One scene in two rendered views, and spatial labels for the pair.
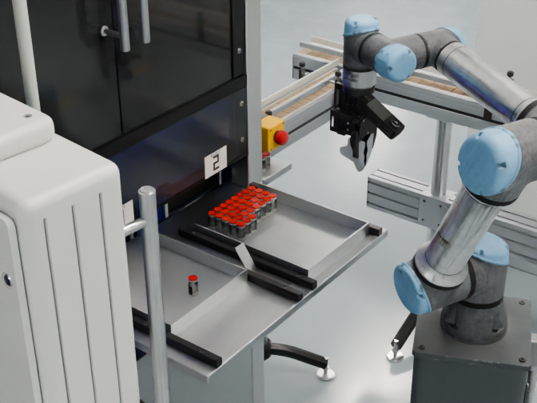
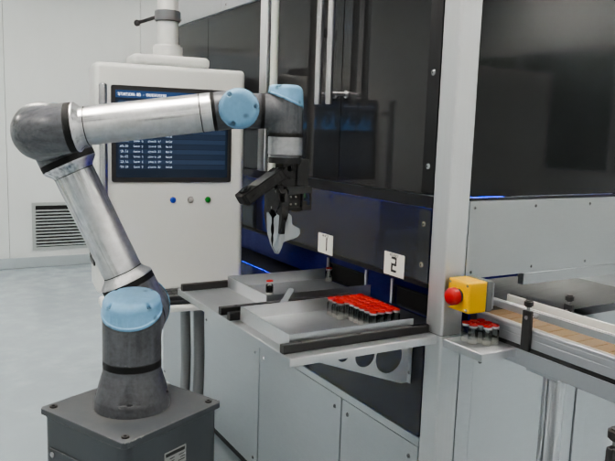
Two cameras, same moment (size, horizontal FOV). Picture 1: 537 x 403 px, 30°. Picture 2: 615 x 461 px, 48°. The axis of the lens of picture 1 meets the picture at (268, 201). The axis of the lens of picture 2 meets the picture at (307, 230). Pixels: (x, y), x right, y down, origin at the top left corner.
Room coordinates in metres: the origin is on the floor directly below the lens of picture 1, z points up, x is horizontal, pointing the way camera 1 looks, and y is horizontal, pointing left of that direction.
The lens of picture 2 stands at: (2.69, -1.57, 1.36)
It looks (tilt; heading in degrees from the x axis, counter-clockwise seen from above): 8 degrees down; 113
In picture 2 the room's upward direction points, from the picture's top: 2 degrees clockwise
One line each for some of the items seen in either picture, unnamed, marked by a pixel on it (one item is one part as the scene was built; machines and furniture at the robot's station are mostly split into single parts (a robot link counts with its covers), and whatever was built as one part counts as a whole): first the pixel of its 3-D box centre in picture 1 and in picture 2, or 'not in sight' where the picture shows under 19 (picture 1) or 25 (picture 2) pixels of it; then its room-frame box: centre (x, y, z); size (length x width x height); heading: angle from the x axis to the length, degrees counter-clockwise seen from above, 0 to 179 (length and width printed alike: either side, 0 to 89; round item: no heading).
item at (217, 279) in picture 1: (153, 277); (297, 285); (1.89, 0.26, 0.90); 0.34 x 0.26 x 0.04; 53
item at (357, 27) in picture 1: (361, 42); (284, 111); (2.05, -0.20, 1.40); 0.09 x 0.08 x 0.11; 29
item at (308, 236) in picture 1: (281, 229); (325, 319); (2.10, -0.03, 0.90); 0.34 x 0.26 x 0.04; 53
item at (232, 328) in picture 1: (224, 263); (306, 311); (1.99, 0.11, 0.87); 0.70 x 0.48 x 0.02; 143
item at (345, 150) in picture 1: (351, 153); (281, 231); (2.04, -0.19, 1.13); 0.06 x 0.03 x 0.09; 52
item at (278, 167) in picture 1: (258, 167); (483, 346); (2.47, 0.03, 0.87); 0.14 x 0.13 x 0.02; 53
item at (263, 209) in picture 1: (253, 215); (355, 312); (2.15, 0.04, 0.91); 0.18 x 0.02 x 0.05; 143
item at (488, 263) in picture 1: (478, 264); (132, 324); (1.84, -0.46, 0.96); 0.13 x 0.12 x 0.14; 119
